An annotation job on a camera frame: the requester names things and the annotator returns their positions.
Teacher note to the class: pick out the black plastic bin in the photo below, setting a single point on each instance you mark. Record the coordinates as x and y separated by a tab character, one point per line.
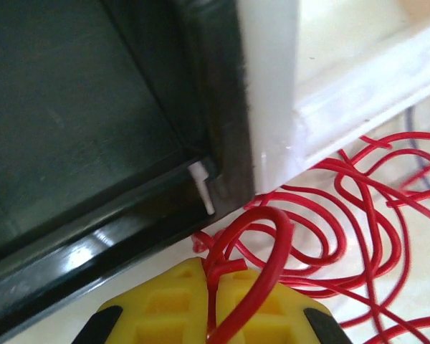
75	125

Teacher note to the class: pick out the white plastic bin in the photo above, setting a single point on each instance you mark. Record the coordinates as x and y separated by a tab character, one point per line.
268	89

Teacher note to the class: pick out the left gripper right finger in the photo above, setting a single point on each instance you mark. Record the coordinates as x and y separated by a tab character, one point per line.
283	322

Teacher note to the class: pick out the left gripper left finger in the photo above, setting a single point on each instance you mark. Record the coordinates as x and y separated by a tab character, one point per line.
157	315

